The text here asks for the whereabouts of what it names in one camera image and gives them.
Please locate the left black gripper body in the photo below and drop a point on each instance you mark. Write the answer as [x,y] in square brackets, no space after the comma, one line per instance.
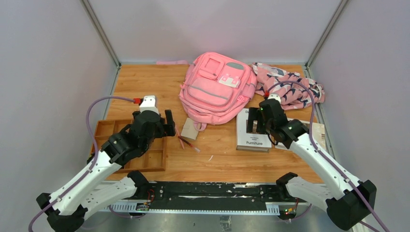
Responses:
[163,127]

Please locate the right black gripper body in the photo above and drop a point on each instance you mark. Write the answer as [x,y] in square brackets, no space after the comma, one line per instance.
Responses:
[266,123]

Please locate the white Decorate Furniture book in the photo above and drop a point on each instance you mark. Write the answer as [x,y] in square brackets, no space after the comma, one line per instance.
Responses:
[251,141]

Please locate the pink student backpack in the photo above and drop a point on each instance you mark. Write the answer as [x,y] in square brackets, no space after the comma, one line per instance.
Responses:
[216,88]

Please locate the white coffee cover book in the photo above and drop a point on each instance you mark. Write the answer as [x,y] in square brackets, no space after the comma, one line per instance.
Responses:
[318,134]

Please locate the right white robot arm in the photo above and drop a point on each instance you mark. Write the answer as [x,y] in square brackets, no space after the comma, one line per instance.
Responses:
[346,199]

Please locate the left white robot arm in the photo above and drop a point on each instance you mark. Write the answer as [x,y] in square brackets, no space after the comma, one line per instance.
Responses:
[70,206]

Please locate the pink pencil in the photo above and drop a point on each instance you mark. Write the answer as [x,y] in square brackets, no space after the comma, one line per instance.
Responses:
[178,136]

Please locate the pink patterned cloth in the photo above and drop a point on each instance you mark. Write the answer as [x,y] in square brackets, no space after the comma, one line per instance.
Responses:
[293,89]

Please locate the wooden compartment tray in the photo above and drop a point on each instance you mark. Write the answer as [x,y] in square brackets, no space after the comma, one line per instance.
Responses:
[154,160]

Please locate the red pen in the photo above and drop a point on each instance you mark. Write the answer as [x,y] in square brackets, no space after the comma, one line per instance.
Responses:
[190,144]

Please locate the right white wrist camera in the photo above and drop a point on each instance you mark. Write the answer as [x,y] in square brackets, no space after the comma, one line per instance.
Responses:
[269,96]

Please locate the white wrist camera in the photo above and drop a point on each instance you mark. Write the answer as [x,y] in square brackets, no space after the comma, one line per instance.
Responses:
[147,103]
[269,96]

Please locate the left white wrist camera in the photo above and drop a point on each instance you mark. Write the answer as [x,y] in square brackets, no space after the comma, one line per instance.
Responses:
[147,103]

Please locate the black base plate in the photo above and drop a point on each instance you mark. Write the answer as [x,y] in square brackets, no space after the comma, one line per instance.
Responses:
[214,197]

